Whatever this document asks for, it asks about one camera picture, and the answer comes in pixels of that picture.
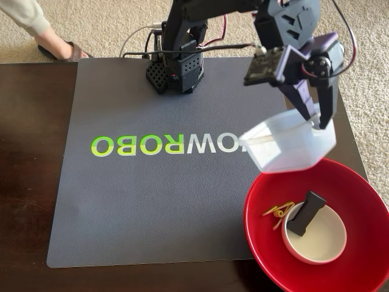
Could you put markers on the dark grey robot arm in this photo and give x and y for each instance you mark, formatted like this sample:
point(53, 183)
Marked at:
point(188, 12)

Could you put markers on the black lattice robot base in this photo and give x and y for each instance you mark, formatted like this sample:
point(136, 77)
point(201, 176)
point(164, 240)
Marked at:
point(156, 74)

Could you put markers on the person's bare leg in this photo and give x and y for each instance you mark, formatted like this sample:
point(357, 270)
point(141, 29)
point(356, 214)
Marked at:
point(51, 39)

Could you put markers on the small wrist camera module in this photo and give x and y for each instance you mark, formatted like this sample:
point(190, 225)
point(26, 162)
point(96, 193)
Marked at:
point(263, 67)

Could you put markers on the brown slipper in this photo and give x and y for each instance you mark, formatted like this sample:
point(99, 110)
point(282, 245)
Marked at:
point(77, 51)

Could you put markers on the dark grey spool-shaped part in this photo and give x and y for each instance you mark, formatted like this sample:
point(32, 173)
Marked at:
point(305, 213)

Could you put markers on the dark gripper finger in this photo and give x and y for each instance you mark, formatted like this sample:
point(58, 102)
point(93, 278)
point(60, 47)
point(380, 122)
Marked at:
point(328, 100)

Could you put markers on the clear plastic container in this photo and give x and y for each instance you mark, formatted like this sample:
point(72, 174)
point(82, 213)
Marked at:
point(288, 146)

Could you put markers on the purple padded gripper finger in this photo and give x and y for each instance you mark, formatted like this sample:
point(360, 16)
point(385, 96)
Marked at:
point(301, 97)

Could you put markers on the white ceramic bowl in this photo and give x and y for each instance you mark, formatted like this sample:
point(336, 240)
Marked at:
point(322, 240)

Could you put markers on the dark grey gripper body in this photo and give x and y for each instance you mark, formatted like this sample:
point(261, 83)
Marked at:
point(323, 52)

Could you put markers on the red bowl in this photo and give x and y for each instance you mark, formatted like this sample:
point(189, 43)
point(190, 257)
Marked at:
point(364, 243)

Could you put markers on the grey mat with WOWROBO print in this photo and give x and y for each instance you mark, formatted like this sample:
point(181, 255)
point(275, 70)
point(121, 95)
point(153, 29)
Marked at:
point(146, 197)

